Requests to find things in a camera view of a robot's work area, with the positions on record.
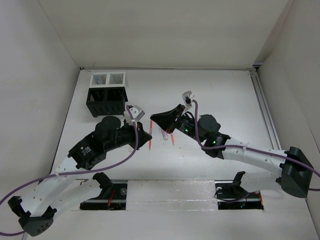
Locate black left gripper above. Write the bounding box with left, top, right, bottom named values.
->
left=104, top=119, right=152, bottom=152

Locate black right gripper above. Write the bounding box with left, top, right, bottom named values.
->
left=150, top=105, right=205, bottom=144

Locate red double-tip pen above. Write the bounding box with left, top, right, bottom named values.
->
left=148, top=119, right=154, bottom=152

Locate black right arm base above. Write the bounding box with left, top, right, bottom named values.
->
left=214, top=171, right=264, bottom=210

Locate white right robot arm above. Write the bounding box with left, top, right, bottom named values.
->
left=150, top=104, right=314, bottom=199

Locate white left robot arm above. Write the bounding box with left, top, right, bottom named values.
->
left=8, top=116, right=152, bottom=237

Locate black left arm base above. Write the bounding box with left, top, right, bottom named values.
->
left=79, top=172, right=128, bottom=211

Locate purple highlighter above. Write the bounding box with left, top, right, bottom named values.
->
left=161, top=130, right=169, bottom=141

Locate orange double-tip pen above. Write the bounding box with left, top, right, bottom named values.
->
left=170, top=133, right=175, bottom=146

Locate black mesh organizer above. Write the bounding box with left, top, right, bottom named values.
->
left=86, top=87, right=128, bottom=118

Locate white mesh organizer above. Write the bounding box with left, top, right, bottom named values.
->
left=89, top=71, right=128, bottom=88

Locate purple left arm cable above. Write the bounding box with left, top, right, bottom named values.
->
left=0, top=106, right=140, bottom=237

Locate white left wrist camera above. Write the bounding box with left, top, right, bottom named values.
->
left=123, top=105, right=145, bottom=125

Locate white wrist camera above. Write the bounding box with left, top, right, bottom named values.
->
left=123, top=105, right=145, bottom=125
left=182, top=90, right=195, bottom=111

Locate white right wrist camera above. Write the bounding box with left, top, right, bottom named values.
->
left=182, top=90, right=195, bottom=111

